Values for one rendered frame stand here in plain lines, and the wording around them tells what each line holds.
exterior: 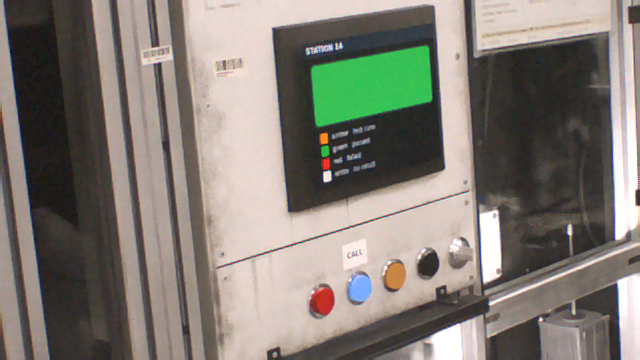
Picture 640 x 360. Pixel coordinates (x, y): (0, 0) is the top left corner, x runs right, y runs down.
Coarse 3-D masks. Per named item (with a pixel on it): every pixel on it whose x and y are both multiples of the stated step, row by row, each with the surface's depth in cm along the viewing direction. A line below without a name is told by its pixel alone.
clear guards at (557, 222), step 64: (512, 0) 174; (576, 0) 184; (512, 64) 175; (576, 64) 185; (512, 128) 177; (576, 128) 187; (512, 192) 178; (576, 192) 188; (512, 256) 179; (576, 256) 190; (384, 320) 162; (512, 320) 180
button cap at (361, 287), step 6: (360, 276) 156; (366, 276) 157; (354, 282) 156; (360, 282) 156; (366, 282) 157; (354, 288) 155; (360, 288) 156; (366, 288) 157; (354, 294) 156; (360, 294) 156; (366, 294) 157; (360, 300) 156
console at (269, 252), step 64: (192, 0) 136; (256, 0) 142; (320, 0) 149; (384, 0) 156; (448, 0) 164; (192, 64) 137; (256, 64) 143; (448, 64) 165; (192, 128) 141; (256, 128) 144; (448, 128) 166; (192, 192) 143; (256, 192) 145; (320, 192) 150; (384, 192) 159; (448, 192) 167; (256, 256) 146; (320, 256) 152; (384, 256) 160; (448, 256) 168; (256, 320) 146; (320, 320) 153
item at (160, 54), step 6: (150, 48) 134; (156, 48) 135; (162, 48) 135; (168, 48) 136; (144, 54) 134; (150, 54) 134; (156, 54) 135; (162, 54) 135; (168, 54) 136; (144, 60) 134; (150, 60) 134; (156, 60) 135; (162, 60) 135; (168, 60) 136
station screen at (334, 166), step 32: (384, 32) 153; (416, 32) 157; (320, 64) 146; (320, 128) 147; (352, 128) 151; (384, 128) 155; (416, 128) 158; (320, 160) 148; (352, 160) 151; (384, 160) 155; (416, 160) 159
